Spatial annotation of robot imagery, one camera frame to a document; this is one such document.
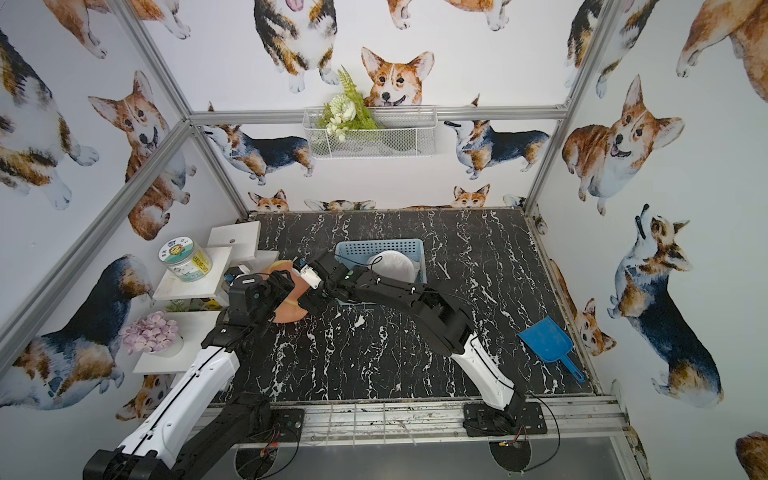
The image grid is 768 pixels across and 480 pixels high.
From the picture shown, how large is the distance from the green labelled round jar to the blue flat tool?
907 millimetres

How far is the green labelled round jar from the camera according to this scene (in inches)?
28.0

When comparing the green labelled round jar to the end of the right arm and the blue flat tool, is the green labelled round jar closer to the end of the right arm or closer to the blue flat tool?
the end of the right arm

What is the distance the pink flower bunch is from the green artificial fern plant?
1.99ft

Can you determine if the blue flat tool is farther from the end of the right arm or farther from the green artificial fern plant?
the green artificial fern plant

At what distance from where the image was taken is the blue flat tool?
84 cm

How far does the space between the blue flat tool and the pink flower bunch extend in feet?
2.97

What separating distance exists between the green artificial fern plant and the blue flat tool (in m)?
0.77

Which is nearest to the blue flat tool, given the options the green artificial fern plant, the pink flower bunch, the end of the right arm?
the end of the right arm

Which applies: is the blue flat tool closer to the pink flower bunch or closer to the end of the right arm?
the end of the right arm

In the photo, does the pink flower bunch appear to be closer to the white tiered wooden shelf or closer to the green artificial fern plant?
the white tiered wooden shelf

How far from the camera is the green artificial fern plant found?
2.58ft

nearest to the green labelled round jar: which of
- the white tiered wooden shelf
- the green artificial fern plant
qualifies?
the white tiered wooden shelf

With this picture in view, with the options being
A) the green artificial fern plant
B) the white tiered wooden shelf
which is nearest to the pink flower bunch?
the white tiered wooden shelf

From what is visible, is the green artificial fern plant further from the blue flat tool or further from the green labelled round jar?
the blue flat tool
